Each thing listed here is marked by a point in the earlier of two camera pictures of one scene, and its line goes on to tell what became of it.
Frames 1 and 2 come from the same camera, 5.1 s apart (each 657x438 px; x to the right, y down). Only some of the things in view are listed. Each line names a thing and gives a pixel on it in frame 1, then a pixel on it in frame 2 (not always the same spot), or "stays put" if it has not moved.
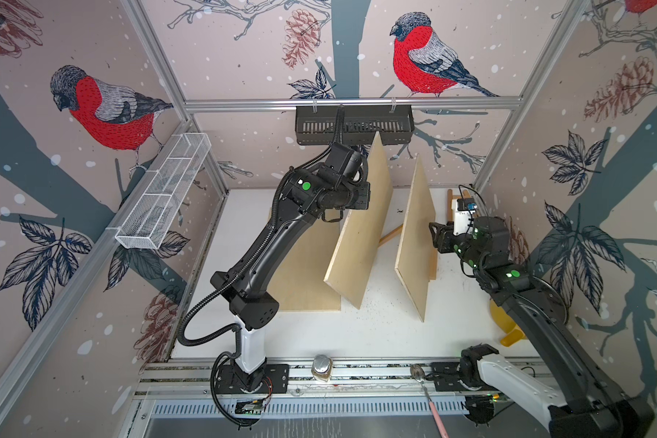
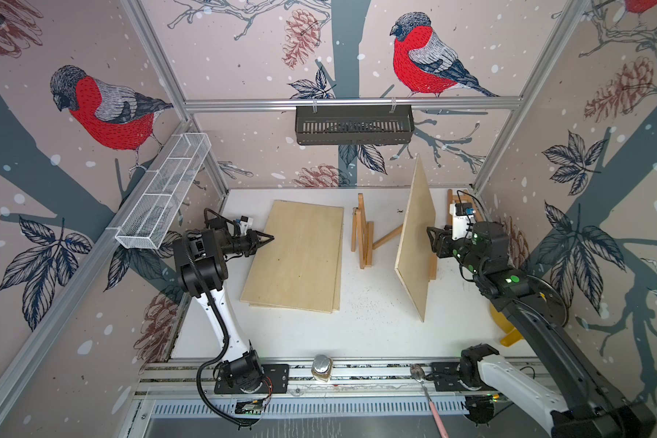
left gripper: (362, 202) → (252, 243)
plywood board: (416, 265) stays put
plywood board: (352, 265) → (300, 268)
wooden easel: (465, 194) stays put
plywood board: (300, 284) stays put
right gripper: (444, 237) stays put
